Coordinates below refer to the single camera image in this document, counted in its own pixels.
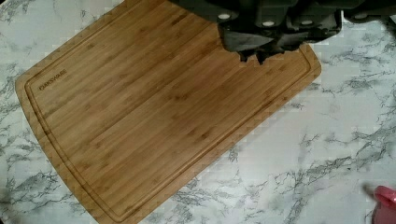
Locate bamboo cutting board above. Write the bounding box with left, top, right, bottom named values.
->
left=16, top=0, right=321, bottom=224

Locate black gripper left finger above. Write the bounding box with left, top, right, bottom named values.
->
left=218, top=24, right=273, bottom=62

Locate pink mug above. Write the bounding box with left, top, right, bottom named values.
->
left=373, top=186, right=396, bottom=224

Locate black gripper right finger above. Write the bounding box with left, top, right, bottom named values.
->
left=255, top=29, right=331, bottom=64

